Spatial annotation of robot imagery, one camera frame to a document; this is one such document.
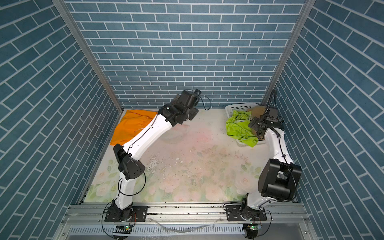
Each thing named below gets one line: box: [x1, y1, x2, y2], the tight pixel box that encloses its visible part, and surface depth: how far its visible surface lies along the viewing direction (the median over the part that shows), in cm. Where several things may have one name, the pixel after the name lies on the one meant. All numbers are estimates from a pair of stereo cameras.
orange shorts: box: [110, 109, 158, 146], surface depth 109 cm
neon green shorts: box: [226, 110, 259, 148], surface depth 96 cm
